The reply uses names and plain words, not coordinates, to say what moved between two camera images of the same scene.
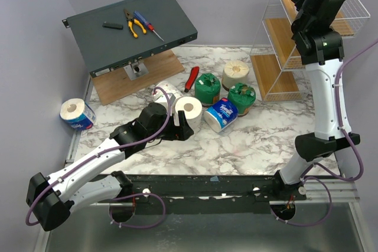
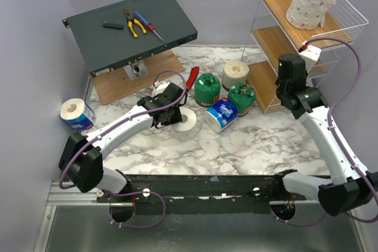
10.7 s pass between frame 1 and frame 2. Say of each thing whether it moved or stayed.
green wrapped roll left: stayed
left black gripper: moved
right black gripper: moved
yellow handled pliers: stayed
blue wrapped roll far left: stayed
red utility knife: stayed
